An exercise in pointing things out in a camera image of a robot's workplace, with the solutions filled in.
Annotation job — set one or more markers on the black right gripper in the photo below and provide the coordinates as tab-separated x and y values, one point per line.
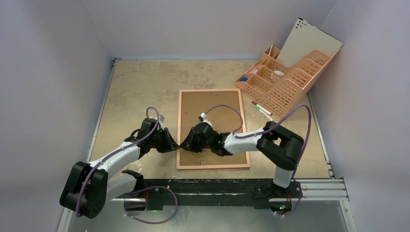
197	138

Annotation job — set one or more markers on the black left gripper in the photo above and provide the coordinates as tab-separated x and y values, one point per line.
169	145

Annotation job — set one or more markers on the pink picture frame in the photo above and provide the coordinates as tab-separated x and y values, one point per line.
211	166

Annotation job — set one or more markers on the brown cardboard backing board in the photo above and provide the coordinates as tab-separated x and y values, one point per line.
217	105

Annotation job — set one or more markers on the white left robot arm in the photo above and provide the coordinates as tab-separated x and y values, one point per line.
90	185

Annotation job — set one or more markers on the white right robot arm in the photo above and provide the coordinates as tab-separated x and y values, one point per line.
281	146

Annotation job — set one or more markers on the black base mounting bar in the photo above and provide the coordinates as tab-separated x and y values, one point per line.
256	193

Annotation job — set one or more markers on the green marker pen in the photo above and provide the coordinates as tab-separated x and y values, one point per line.
263	113

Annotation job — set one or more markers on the orange plastic desk organizer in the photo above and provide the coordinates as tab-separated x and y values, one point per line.
280	94

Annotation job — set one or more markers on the green white pen upright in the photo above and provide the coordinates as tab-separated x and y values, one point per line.
271	50

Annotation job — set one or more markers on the grey perforated board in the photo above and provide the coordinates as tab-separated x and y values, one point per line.
304	38

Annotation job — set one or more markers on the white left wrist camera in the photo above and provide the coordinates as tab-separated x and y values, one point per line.
160	119

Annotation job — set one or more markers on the aluminium rail frame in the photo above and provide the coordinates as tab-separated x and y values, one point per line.
134	83

